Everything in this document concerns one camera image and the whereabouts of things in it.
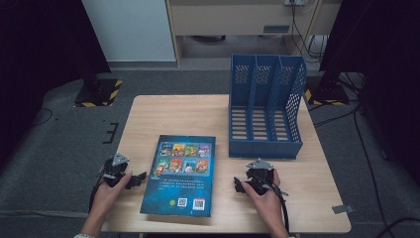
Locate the right hand-held gripper cable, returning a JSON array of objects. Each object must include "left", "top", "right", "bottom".
[{"left": 270, "top": 182, "right": 291, "bottom": 234}]

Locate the black hanging cable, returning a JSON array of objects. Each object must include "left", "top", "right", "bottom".
[{"left": 289, "top": 2, "right": 329, "bottom": 63}]

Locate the white cabinet panel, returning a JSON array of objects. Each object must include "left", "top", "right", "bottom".
[{"left": 81, "top": 0, "right": 177, "bottom": 63}]

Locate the dark blue cartoon book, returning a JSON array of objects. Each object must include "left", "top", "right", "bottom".
[{"left": 140, "top": 134, "right": 217, "bottom": 218}]

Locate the person's right hand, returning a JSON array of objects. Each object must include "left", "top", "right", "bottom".
[{"left": 241, "top": 170, "right": 285, "bottom": 221}]

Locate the black floor cable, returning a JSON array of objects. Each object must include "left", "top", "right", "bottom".
[
  {"left": 375, "top": 215, "right": 420, "bottom": 238},
  {"left": 312, "top": 108, "right": 359, "bottom": 129},
  {"left": 352, "top": 107, "right": 388, "bottom": 238},
  {"left": 30, "top": 106, "right": 54, "bottom": 127}
]

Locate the hand-held gripper cable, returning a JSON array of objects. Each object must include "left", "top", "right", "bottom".
[
  {"left": 270, "top": 182, "right": 291, "bottom": 234},
  {"left": 87, "top": 168, "right": 107, "bottom": 213}
]

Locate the blue plastic file rack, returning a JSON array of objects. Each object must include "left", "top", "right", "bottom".
[{"left": 228, "top": 53, "right": 308, "bottom": 161}]

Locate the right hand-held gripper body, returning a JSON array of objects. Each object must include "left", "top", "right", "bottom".
[{"left": 244, "top": 158, "right": 277, "bottom": 196}]

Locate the black curtain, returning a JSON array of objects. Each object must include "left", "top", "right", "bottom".
[
  {"left": 318, "top": 0, "right": 420, "bottom": 187},
  {"left": 0, "top": 0, "right": 112, "bottom": 170}
]

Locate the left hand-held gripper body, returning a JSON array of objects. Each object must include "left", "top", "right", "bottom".
[{"left": 100, "top": 152, "right": 133, "bottom": 188}]

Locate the grey tape piece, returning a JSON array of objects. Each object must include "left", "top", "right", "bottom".
[{"left": 331, "top": 204, "right": 355, "bottom": 215}]

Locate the beige wooden desk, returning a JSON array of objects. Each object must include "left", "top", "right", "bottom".
[{"left": 164, "top": 0, "right": 343, "bottom": 68}]

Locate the black striped stand base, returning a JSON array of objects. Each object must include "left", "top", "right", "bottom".
[
  {"left": 303, "top": 76, "right": 351, "bottom": 107},
  {"left": 73, "top": 77, "right": 124, "bottom": 108}
]

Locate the person's left hand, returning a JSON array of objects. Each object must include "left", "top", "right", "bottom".
[{"left": 93, "top": 172, "right": 133, "bottom": 212}]

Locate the left hand-held gripper cable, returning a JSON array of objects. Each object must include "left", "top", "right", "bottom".
[{"left": 87, "top": 168, "right": 107, "bottom": 213}]

